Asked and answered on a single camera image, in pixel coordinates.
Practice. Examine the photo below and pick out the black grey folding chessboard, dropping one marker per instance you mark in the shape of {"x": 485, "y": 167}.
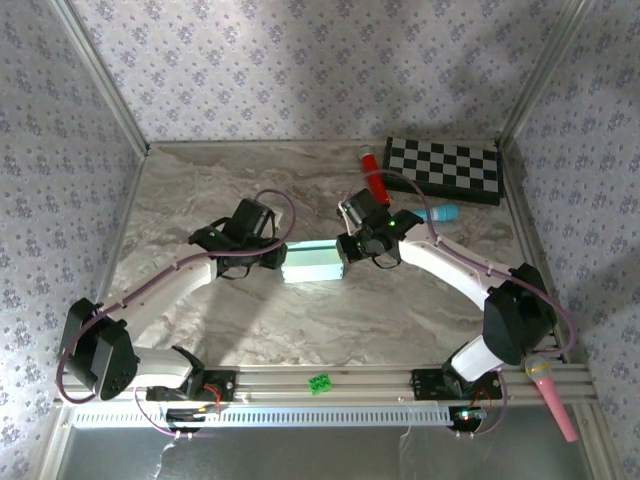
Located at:
{"x": 440, "y": 167}

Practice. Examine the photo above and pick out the black board with LED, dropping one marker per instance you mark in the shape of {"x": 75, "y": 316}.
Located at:
{"x": 465, "y": 417}

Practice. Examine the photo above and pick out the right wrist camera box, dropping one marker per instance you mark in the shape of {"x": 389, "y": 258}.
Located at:
{"x": 362, "y": 210}

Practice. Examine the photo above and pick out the grey metal sheet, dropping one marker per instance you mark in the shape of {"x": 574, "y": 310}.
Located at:
{"x": 325, "y": 455}

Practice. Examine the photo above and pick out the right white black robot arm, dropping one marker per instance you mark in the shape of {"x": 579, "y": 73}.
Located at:
{"x": 520, "y": 315}

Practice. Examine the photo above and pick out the teal marker pen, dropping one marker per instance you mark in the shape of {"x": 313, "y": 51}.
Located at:
{"x": 442, "y": 213}

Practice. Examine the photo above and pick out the short aluminium table edge rail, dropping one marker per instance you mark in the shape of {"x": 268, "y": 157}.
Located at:
{"x": 300, "y": 143}

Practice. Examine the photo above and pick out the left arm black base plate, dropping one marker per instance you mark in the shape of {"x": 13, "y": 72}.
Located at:
{"x": 227, "y": 385}

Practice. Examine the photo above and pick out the aluminium corner post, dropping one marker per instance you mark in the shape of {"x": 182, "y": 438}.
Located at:
{"x": 545, "y": 70}
{"x": 100, "y": 80}

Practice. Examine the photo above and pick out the black board with yellow plug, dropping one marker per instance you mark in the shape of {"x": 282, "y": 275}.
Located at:
{"x": 185, "y": 415}

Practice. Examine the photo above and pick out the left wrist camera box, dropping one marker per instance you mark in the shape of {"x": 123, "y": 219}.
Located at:
{"x": 252, "y": 217}

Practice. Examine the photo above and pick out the pink toy microphone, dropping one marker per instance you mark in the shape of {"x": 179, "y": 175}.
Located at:
{"x": 552, "y": 400}

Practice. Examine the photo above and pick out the long aluminium frame rail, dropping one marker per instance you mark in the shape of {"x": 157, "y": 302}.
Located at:
{"x": 360, "y": 382}

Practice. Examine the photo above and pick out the green terminal block connector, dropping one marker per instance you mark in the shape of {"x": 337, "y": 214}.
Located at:
{"x": 320, "y": 385}

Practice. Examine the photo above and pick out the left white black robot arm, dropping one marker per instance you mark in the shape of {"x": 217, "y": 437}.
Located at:
{"x": 100, "y": 350}

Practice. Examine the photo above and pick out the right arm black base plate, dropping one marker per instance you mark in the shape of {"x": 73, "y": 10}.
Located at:
{"x": 425, "y": 385}

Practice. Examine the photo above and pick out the red glitter toy microphone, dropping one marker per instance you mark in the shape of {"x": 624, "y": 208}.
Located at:
{"x": 372, "y": 170}

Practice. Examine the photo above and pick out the light blue paper box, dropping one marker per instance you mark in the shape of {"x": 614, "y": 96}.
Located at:
{"x": 312, "y": 267}

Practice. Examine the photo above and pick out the aluminium side rail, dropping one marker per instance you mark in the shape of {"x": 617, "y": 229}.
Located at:
{"x": 117, "y": 235}
{"x": 532, "y": 225}

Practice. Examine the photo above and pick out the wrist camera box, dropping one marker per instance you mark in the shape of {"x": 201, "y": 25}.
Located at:
{"x": 252, "y": 217}
{"x": 362, "y": 210}

